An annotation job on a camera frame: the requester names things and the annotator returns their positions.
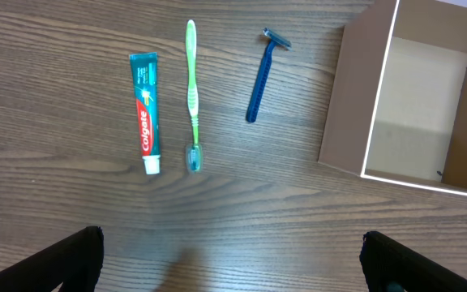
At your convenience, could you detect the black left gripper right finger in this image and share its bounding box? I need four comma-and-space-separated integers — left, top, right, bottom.
359, 231, 467, 292

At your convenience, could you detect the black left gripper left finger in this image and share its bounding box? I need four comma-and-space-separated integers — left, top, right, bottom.
0, 225, 104, 291

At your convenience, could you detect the blue disposable razor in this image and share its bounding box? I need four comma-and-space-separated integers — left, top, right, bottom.
246, 28, 292, 123

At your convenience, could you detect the white cardboard box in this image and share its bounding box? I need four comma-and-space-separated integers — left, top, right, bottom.
319, 0, 467, 196

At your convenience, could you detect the green toothbrush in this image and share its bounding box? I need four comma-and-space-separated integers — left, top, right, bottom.
185, 19, 203, 173

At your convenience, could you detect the Colgate toothpaste tube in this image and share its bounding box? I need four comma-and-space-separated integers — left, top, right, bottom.
130, 52, 161, 175

